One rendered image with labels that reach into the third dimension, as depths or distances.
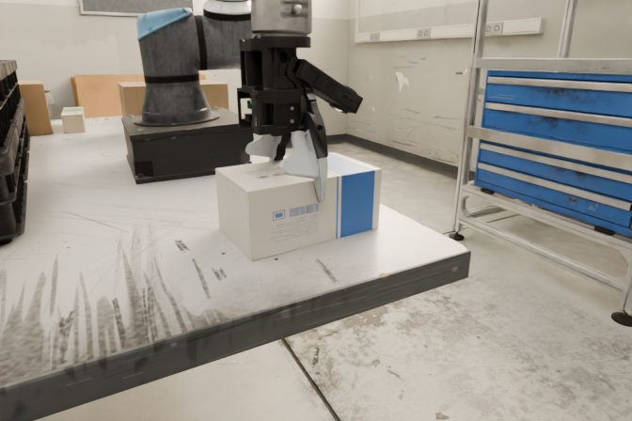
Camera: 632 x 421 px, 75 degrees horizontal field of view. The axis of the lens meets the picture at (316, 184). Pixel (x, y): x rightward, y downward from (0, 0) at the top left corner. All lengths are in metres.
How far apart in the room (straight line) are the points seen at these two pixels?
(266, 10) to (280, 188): 0.21
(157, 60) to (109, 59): 3.05
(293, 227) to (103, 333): 0.24
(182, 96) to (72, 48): 3.08
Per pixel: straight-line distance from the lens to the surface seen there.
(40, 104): 1.57
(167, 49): 0.94
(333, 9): 4.62
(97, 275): 0.54
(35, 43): 4.00
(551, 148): 1.91
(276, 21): 0.51
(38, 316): 0.50
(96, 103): 3.82
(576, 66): 1.88
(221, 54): 0.95
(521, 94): 2.03
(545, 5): 3.06
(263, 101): 0.50
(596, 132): 1.87
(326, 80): 0.55
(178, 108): 0.93
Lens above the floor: 0.94
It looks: 17 degrees down
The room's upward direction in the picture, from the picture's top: straight up
